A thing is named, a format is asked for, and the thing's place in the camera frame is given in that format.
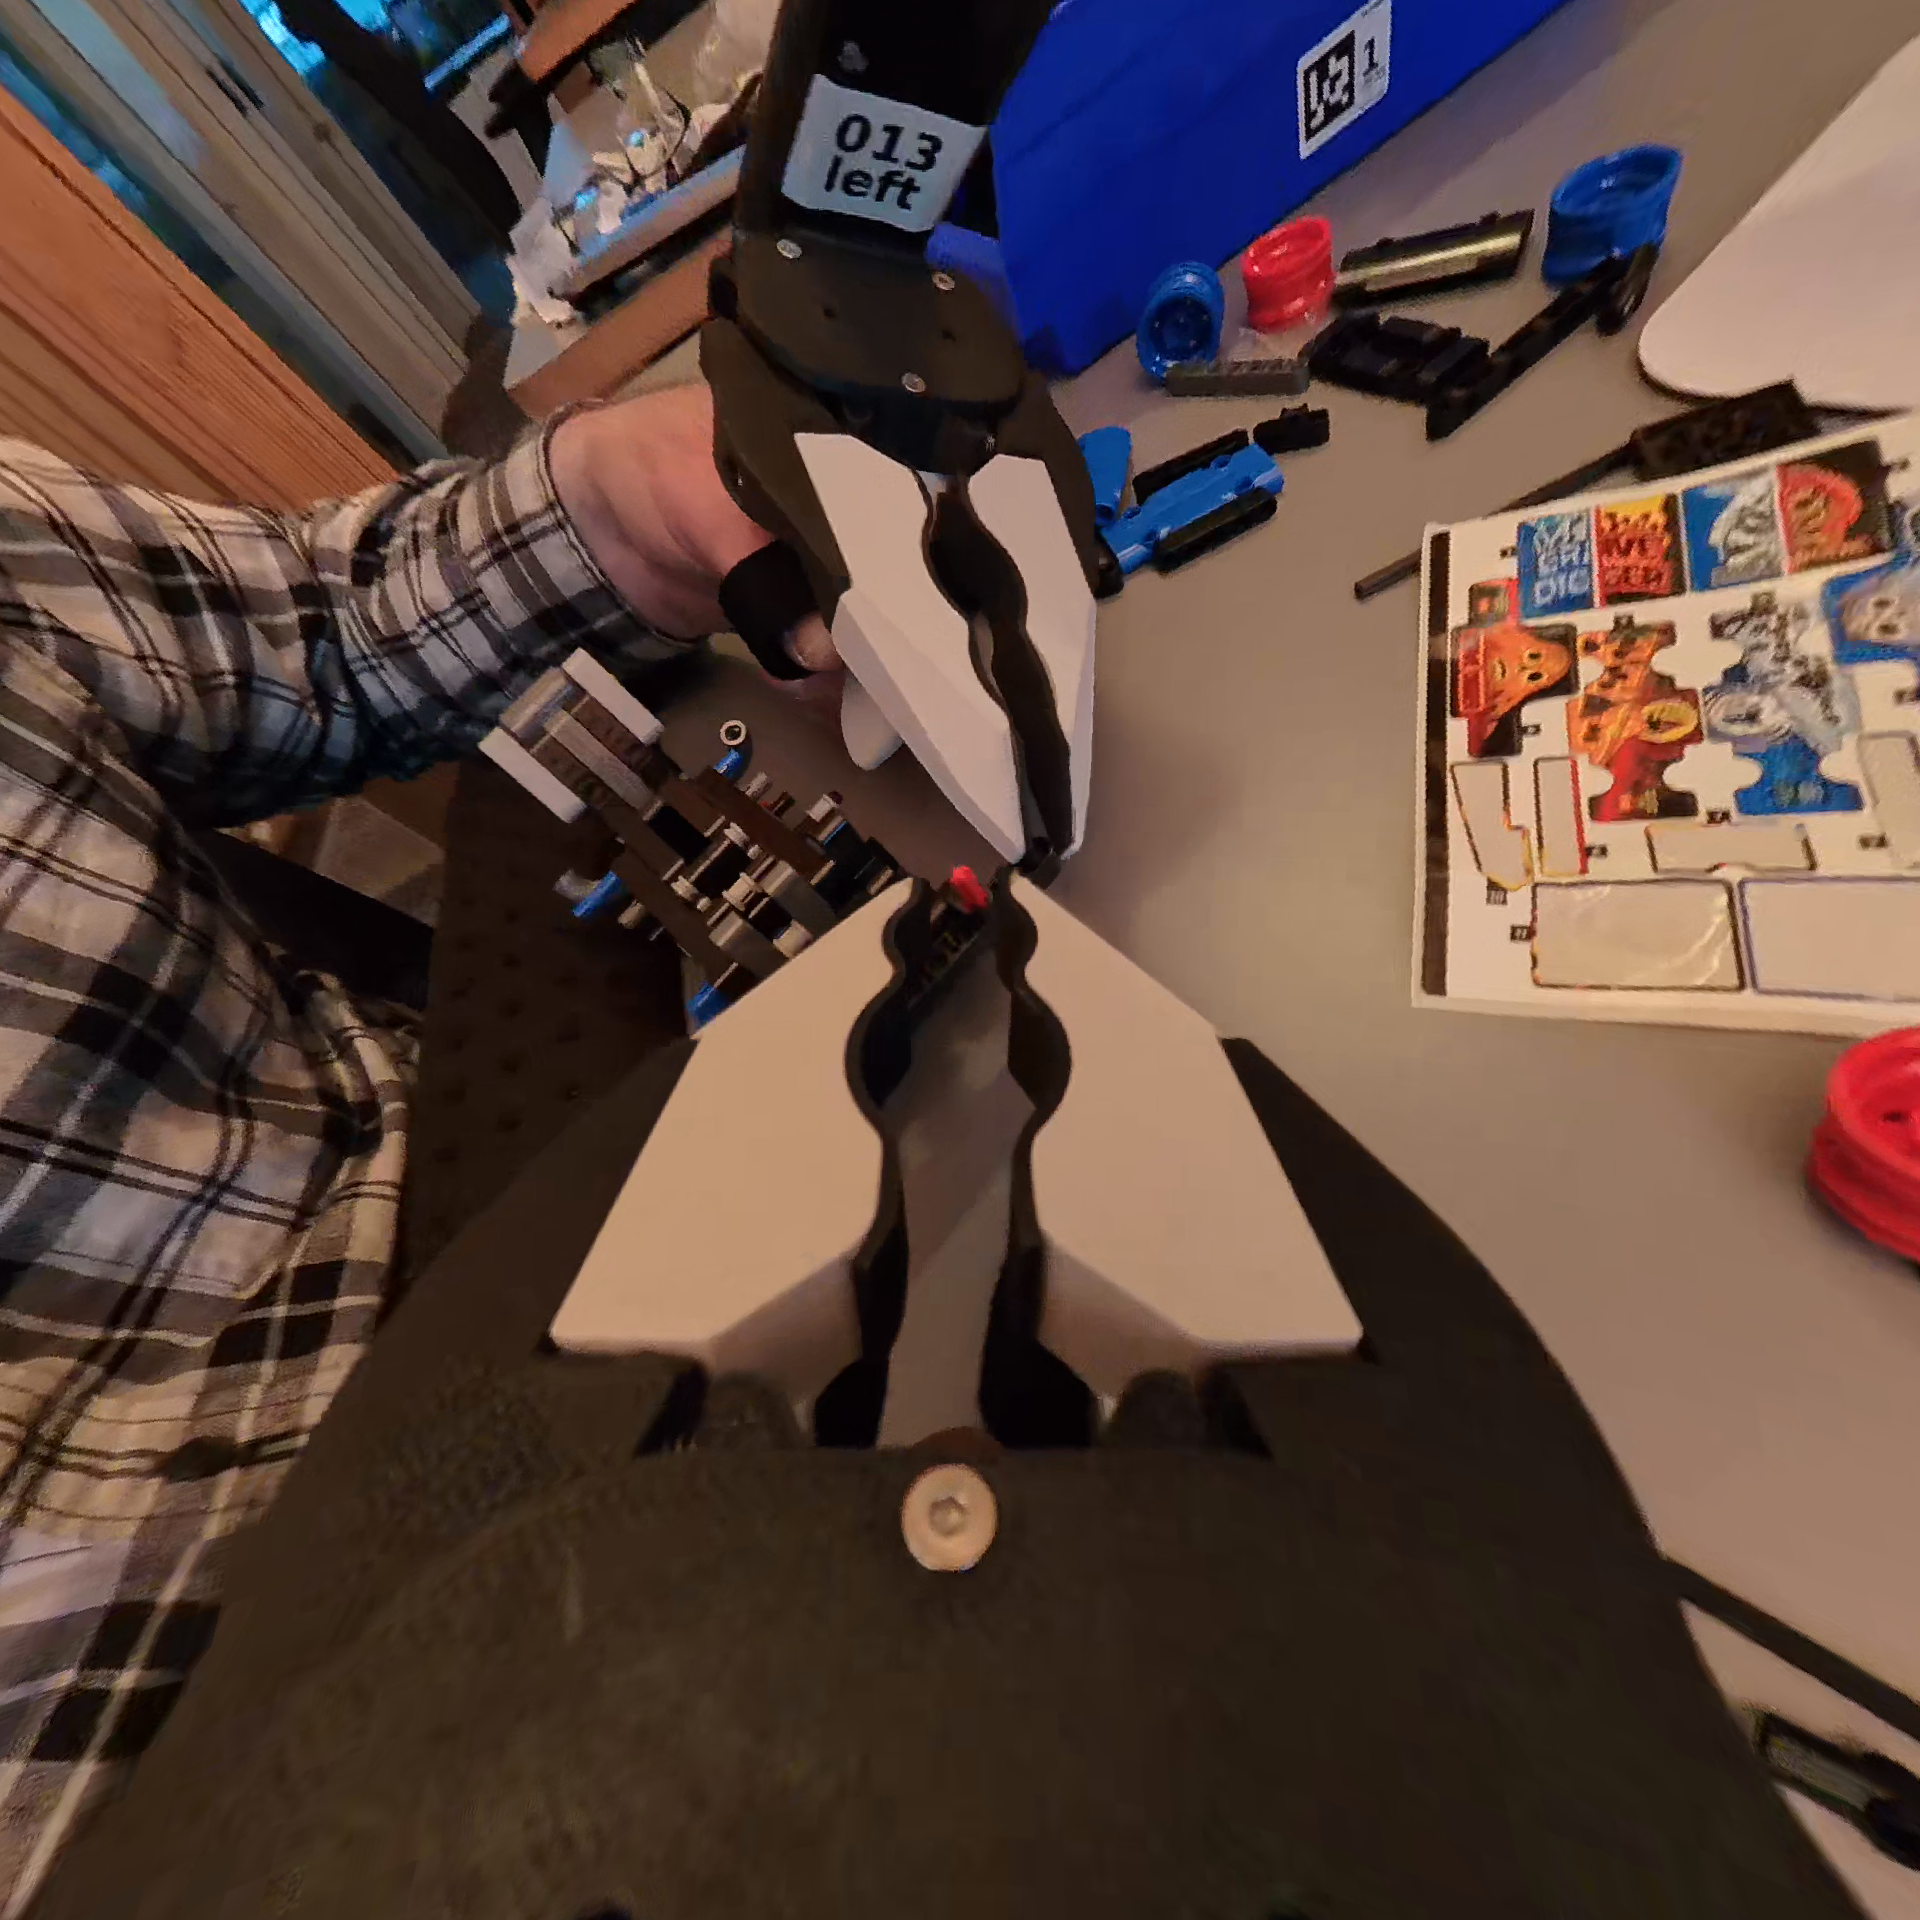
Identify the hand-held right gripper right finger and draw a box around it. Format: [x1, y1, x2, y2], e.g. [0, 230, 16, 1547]
[984, 873, 1366, 1450]

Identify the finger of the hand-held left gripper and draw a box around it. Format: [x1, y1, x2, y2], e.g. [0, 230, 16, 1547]
[794, 432, 1042, 868]
[954, 450, 1103, 889]

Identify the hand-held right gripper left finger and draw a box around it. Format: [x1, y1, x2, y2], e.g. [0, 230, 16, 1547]
[549, 879, 922, 1450]

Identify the black toy vehicle chassis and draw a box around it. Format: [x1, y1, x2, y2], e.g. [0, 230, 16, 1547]
[476, 654, 998, 1037]

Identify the long black holed beam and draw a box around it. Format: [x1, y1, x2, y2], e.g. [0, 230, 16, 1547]
[898, 900, 994, 1037]

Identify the person's left forearm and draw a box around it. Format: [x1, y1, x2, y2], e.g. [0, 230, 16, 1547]
[0, 429, 716, 832]

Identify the grey desk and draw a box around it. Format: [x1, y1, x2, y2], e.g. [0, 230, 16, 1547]
[496, 0, 1920, 1920]

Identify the person's left hand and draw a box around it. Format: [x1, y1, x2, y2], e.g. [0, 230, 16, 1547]
[549, 383, 843, 682]

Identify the blue and black toy block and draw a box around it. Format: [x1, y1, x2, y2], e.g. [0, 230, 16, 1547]
[1099, 429, 1288, 578]

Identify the wooden side table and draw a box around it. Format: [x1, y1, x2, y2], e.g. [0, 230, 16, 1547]
[502, 0, 752, 421]

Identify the white power strip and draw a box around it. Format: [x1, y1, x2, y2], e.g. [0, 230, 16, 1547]
[556, 141, 744, 294]

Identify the black perforated board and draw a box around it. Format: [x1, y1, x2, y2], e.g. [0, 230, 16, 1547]
[397, 648, 779, 1278]

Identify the blue toy wheel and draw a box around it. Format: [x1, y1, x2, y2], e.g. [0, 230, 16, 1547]
[1542, 143, 1681, 286]
[1135, 262, 1226, 387]

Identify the blue plastic bin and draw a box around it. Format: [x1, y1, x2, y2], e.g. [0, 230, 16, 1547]
[931, 0, 1570, 375]

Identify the red toy wheel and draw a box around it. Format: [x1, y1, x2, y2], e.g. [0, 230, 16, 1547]
[1237, 216, 1336, 332]
[1804, 1027, 1920, 1259]

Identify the cluster of black toy beams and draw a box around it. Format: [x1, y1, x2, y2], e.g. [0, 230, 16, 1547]
[1304, 249, 1658, 444]

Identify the colourful sticker sheet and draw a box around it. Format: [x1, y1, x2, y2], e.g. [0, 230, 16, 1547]
[1415, 412, 1920, 1037]

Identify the black toy cylinder piece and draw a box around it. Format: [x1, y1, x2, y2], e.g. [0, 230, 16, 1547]
[1333, 205, 1538, 311]

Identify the person in plaid shirt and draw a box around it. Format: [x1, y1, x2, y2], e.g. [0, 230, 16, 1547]
[0, 750, 428, 1849]

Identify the light wooden cabinet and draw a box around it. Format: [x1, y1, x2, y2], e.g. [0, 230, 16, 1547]
[0, 91, 394, 512]

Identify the long black axle rod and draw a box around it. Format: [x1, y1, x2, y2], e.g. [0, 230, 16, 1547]
[1665, 1560, 1920, 1741]

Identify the white stand base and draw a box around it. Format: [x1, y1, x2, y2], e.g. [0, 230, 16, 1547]
[1637, 28, 1920, 416]

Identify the pile of small toy pieces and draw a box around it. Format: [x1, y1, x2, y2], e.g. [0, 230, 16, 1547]
[1739, 1702, 1920, 1856]

